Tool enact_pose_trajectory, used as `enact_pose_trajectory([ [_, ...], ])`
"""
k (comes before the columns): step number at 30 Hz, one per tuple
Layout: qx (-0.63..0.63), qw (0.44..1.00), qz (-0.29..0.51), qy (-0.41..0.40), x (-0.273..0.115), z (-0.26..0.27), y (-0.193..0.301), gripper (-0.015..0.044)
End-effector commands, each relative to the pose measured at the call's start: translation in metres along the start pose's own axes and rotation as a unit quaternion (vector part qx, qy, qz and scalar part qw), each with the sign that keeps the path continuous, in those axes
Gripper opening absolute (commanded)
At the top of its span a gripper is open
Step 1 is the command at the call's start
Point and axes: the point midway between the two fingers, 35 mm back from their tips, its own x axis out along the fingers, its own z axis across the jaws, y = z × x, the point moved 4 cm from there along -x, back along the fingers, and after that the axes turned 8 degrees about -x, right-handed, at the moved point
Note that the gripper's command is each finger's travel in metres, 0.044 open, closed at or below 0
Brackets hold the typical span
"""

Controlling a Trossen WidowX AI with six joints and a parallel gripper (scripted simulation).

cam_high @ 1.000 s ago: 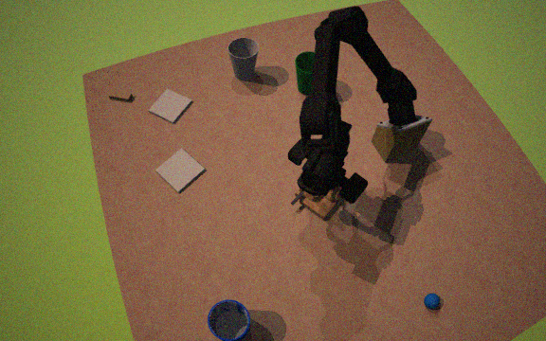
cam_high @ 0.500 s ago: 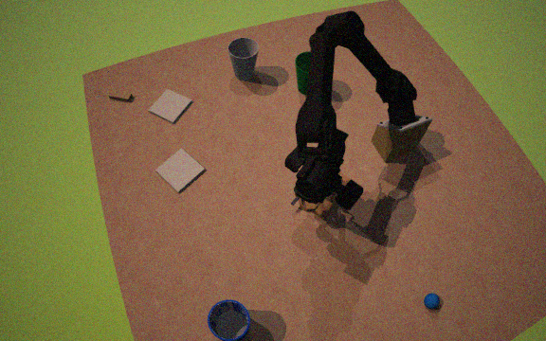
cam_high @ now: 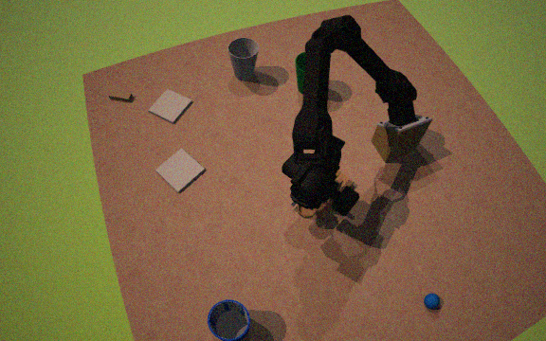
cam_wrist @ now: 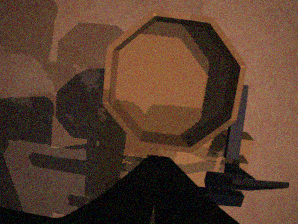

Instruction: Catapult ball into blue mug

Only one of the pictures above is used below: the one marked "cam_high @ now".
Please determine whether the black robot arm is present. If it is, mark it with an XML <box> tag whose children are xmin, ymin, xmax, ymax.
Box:
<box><xmin>290</xmin><ymin>15</ymin><xmax>418</xmax><ymax>210</ymax></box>

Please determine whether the blue ball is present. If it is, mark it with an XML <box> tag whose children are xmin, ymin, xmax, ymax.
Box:
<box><xmin>424</xmin><ymin>293</ymin><xmax>440</xmax><ymax>309</ymax></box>

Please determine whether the green cup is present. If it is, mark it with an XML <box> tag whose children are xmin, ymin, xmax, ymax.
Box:
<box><xmin>295</xmin><ymin>51</ymin><xmax>307</xmax><ymax>93</ymax></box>

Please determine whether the dark grey cup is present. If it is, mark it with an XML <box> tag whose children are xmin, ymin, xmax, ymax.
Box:
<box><xmin>228</xmin><ymin>38</ymin><xmax>260</xmax><ymax>81</ymax></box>

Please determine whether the grey flat square tile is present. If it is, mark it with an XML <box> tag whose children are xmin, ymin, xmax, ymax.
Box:
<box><xmin>155</xmin><ymin>148</ymin><xmax>205</xmax><ymax>192</ymax></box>
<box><xmin>148</xmin><ymin>89</ymin><xmax>191</xmax><ymax>123</ymax></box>

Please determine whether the dark blue cup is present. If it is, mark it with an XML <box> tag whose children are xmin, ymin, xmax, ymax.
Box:
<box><xmin>208</xmin><ymin>299</ymin><xmax>249</xmax><ymax>341</ymax></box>

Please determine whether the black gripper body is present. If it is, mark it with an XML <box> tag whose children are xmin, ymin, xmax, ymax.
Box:
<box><xmin>282</xmin><ymin>154</ymin><xmax>359</xmax><ymax>216</ymax></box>

